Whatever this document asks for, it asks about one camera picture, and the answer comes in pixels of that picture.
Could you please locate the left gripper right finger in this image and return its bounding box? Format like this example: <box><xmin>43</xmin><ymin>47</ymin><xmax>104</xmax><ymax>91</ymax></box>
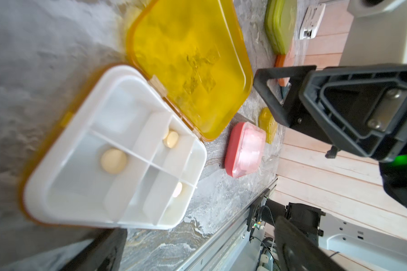
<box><xmin>275</xmin><ymin>217</ymin><xmax>343</xmax><ymax>271</ymax></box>

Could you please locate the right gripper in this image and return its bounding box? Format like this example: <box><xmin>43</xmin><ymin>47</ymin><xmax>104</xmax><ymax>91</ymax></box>
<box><xmin>298</xmin><ymin>63</ymin><xmax>407</xmax><ymax>163</ymax></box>

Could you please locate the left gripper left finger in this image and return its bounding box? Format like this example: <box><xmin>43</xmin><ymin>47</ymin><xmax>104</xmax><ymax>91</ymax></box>
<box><xmin>61</xmin><ymin>228</ymin><xmax>127</xmax><ymax>271</ymax></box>

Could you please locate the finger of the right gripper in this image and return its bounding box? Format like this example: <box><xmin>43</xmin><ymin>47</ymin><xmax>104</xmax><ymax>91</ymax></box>
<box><xmin>253</xmin><ymin>65</ymin><xmax>332</xmax><ymax>144</ymax></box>

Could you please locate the small yellow pillbox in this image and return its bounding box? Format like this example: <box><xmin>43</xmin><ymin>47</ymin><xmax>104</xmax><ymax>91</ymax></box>
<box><xmin>258</xmin><ymin>107</ymin><xmax>278</xmax><ymax>144</ymax></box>

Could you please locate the orange pillbox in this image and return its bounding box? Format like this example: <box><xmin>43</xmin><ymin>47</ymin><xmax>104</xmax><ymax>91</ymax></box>
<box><xmin>274</xmin><ymin>42</ymin><xmax>296</xmax><ymax>87</ymax></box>

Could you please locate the red pillbox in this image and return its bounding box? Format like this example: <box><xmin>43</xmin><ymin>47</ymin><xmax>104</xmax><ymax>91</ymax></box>
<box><xmin>224</xmin><ymin>122</ymin><xmax>266</xmax><ymax>178</ymax></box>

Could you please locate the green lid white pillbox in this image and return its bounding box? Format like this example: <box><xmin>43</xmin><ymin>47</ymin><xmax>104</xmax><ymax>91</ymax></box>
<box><xmin>264</xmin><ymin>0</ymin><xmax>297</xmax><ymax>55</ymax></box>

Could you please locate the yellow lid white pillbox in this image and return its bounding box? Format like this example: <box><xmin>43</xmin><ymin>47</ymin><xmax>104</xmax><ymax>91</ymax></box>
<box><xmin>20</xmin><ymin>1</ymin><xmax>253</xmax><ymax>230</ymax></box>

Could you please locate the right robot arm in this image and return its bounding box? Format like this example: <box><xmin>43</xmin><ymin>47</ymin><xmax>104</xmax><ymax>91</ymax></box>
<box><xmin>247</xmin><ymin>64</ymin><xmax>407</xmax><ymax>271</ymax></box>

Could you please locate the white rectangular device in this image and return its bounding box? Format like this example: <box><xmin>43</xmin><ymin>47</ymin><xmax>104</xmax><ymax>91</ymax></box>
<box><xmin>298</xmin><ymin>3</ymin><xmax>326</xmax><ymax>40</ymax></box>

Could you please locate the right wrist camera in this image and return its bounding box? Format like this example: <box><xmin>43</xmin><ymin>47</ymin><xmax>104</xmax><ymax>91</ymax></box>
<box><xmin>339</xmin><ymin>0</ymin><xmax>407</xmax><ymax>66</ymax></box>

